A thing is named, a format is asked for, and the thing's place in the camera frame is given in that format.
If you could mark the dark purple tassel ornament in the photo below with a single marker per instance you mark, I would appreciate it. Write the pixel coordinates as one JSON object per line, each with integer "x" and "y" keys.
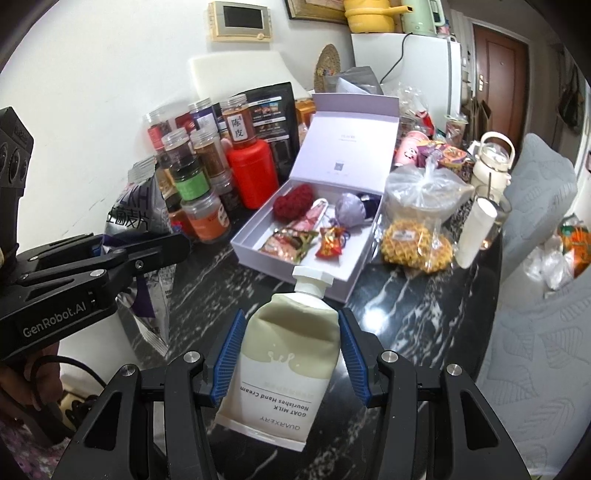
{"x": 371, "y": 203}

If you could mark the bag of yellow waffles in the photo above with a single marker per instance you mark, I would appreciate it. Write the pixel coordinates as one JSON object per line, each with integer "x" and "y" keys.
{"x": 411, "y": 244}

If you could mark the red gold candy packet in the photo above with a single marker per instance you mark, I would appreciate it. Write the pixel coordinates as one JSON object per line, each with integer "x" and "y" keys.
{"x": 330, "y": 244}

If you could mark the clear wrapped cup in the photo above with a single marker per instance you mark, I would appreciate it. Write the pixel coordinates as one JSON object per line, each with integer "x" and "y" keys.
{"x": 455, "y": 131}

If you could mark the green electric kettle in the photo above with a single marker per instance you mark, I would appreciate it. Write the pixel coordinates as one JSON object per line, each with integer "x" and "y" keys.
{"x": 422, "y": 16}

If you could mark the grey foil pouch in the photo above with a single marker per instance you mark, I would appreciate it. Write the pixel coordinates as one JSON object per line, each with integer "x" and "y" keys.
{"x": 355, "y": 81}

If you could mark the pink cone-shaped packet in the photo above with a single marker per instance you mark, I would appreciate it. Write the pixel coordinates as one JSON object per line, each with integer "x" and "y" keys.
{"x": 309, "y": 214}

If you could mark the person's left hand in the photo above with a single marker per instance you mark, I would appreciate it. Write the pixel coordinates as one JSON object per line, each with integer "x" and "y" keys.
{"x": 23, "y": 383}

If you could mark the white fridge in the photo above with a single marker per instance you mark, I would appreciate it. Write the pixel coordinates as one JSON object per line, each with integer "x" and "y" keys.
{"x": 425, "y": 69}

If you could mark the wall intercom panel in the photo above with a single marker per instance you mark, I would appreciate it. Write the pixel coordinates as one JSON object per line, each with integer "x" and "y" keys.
{"x": 240, "y": 21}

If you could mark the group of clear spice jars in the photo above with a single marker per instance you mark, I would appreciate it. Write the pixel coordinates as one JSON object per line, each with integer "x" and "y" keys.
{"x": 194, "y": 184}

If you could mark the orange box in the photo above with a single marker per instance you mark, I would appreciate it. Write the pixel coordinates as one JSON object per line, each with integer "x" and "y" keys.
{"x": 305, "y": 113}

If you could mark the red canister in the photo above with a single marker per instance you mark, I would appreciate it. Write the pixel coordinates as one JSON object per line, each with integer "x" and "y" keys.
{"x": 251, "y": 173}

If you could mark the black hanging handbag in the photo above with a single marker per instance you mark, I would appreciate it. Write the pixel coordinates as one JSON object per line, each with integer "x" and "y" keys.
{"x": 570, "y": 101}

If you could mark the grey embroidered pouch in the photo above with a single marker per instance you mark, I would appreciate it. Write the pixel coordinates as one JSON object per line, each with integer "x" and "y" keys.
{"x": 348, "y": 210}

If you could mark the clear plastic bags heap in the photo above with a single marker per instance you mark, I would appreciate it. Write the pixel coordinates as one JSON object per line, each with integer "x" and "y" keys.
{"x": 549, "y": 267}

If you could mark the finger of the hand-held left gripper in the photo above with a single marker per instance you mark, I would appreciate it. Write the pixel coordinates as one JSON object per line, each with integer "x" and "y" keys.
{"x": 60, "y": 251}
{"x": 152, "y": 258}

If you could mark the silver purple oat packet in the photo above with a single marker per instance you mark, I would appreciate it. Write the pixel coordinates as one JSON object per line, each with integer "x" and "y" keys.
{"x": 138, "y": 212}

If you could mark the orange-lid instant noodle cup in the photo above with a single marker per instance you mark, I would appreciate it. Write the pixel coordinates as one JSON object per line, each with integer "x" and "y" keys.
{"x": 457, "y": 159}

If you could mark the white foam board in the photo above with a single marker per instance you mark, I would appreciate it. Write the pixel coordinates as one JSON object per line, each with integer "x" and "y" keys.
{"x": 240, "y": 74}

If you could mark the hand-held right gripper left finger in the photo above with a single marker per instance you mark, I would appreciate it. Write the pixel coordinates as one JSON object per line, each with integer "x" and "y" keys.
{"x": 226, "y": 360}

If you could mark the woven straw fan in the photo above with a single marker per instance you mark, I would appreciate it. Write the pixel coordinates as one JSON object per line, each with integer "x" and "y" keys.
{"x": 327, "y": 64}

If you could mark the cream hand cream tube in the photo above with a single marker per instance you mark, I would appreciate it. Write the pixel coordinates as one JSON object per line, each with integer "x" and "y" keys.
{"x": 286, "y": 350}

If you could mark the floral patterned cloth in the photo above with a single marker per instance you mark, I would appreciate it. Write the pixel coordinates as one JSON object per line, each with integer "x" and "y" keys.
{"x": 23, "y": 452}

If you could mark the lavender gift box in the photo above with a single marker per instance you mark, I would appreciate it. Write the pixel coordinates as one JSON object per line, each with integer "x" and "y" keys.
{"x": 346, "y": 152}

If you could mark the pink panda cup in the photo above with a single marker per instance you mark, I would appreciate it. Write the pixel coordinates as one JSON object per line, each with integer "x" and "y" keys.
{"x": 406, "y": 150}

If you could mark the cream kettle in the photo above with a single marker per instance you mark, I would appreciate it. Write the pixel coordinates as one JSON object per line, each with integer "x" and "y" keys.
{"x": 491, "y": 161}

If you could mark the tied clear plastic bag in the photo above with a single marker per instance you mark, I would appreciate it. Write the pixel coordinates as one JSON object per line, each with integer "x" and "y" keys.
{"x": 425, "y": 189}

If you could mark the white paper roll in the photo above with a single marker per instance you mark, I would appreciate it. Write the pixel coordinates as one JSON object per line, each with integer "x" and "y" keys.
{"x": 475, "y": 230}

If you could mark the clear bag red snacks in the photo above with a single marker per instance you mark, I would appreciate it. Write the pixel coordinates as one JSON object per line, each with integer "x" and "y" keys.
{"x": 418, "y": 108}

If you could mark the orange plastic bag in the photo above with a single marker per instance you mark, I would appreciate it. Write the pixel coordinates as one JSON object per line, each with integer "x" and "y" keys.
{"x": 577, "y": 244}

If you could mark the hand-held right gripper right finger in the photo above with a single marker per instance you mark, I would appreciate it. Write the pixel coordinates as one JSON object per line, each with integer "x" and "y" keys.
{"x": 353, "y": 355}

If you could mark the brown wooden door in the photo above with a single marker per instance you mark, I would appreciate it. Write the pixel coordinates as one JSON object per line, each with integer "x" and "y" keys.
{"x": 498, "y": 69}

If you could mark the glass cup with straw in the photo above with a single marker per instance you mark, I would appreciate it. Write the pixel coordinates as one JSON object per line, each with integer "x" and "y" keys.
{"x": 501, "y": 217}

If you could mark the dark red knitted heart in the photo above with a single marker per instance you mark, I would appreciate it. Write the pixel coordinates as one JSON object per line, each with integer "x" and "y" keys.
{"x": 292, "y": 198}

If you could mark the yellow pot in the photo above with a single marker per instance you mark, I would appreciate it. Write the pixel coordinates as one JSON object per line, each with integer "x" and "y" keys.
{"x": 369, "y": 16}

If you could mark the black printed pouch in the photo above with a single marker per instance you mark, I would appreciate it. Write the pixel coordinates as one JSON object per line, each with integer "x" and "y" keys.
{"x": 272, "y": 120}

